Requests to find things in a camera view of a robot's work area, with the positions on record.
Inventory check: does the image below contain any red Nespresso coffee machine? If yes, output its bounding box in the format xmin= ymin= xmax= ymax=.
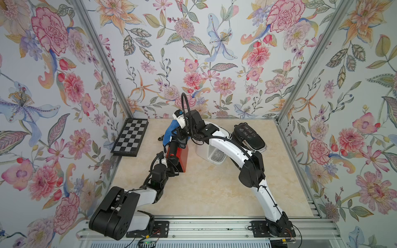
xmin=166 ymin=141 xmax=189 ymax=174

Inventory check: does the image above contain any white coffee machine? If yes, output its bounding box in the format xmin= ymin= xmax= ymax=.
xmin=195 ymin=143 xmax=227 ymax=165

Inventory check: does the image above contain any aluminium corner post left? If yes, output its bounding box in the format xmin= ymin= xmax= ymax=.
xmin=71 ymin=0 xmax=133 ymax=118

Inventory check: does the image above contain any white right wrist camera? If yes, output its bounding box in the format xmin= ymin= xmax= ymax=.
xmin=173 ymin=110 xmax=186 ymax=129

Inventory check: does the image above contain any black coffee machine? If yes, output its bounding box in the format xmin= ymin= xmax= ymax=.
xmin=232 ymin=123 xmax=267 ymax=153

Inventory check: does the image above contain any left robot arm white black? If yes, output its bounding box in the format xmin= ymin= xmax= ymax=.
xmin=88 ymin=163 xmax=178 ymax=240

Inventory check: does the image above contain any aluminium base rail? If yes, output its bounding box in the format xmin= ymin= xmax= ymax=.
xmin=76 ymin=216 xmax=345 ymax=248

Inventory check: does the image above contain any blue microfibre cloth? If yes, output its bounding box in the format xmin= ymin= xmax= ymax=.
xmin=162 ymin=120 xmax=180 ymax=147

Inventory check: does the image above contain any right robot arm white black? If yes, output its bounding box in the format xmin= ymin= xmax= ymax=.
xmin=172 ymin=110 xmax=296 ymax=239

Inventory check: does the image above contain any black folding chessboard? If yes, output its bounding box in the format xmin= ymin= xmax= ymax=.
xmin=111 ymin=118 xmax=149 ymax=157

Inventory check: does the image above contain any aluminium corner post right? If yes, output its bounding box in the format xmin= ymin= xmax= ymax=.
xmin=275 ymin=0 xmax=354 ymax=123

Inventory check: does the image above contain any aluminium corner post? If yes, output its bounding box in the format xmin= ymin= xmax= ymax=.
xmin=71 ymin=0 xmax=133 ymax=118
xmin=275 ymin=0 xmax=354 ymax=123

